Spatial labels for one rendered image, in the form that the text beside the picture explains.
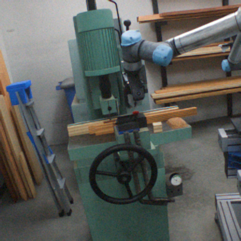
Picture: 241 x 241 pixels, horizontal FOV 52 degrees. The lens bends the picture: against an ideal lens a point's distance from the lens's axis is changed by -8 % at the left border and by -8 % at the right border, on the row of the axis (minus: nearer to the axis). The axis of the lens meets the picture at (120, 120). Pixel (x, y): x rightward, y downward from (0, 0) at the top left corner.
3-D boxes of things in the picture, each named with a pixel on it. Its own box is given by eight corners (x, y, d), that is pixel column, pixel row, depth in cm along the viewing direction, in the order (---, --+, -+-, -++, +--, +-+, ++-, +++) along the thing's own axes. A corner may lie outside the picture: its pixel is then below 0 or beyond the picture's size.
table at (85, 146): (68, 170, 114) (65, 158, 112) (71, 144, 143) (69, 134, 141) (199, 144, 119) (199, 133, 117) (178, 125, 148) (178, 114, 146)
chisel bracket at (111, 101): (103, 118, 131) (100, 101, 129) (101, 111, 144) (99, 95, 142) (118, 115, 132) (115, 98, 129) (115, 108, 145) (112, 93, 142)
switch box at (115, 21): (115, 44, 153) (111, 18, 148) (113, 44, 162) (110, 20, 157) (125, 43, 153) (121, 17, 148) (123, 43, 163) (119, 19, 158)
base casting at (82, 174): (76, 184, 127) (72, 168, 124) (78, 142, 182) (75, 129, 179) (165, 167, 131) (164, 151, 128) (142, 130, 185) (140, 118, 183)
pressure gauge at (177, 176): (171, 190, 128) (170, 176, 125) (169, 186, 131) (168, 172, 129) (183, 187, 128) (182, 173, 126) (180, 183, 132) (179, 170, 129)
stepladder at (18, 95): (55, 219, 214) (1, 86, 179) (59, 202, 238) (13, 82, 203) (72, 214, 214) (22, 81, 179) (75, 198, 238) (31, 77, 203)
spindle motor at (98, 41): (85, 78, 121) (75, 12, 111) (85, 74, 137) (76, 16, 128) (123, 72, 122) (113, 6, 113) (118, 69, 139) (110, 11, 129)
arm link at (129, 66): (143, 61, 100) (122, 64, 99) (143, 71, 103) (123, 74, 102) (139, 51, 105) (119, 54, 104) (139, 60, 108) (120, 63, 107)
